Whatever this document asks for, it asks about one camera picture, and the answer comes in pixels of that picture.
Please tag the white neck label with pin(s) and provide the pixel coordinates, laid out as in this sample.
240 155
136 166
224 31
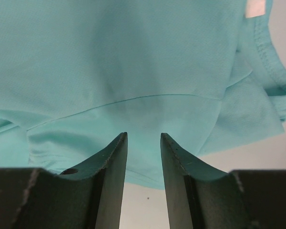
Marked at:
255 8

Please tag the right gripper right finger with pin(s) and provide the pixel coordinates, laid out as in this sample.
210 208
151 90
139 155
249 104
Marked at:
200 196

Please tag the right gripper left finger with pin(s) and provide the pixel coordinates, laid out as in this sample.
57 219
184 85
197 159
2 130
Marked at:
85 196

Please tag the teal t-shirt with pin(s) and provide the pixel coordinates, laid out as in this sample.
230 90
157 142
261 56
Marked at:
76 73

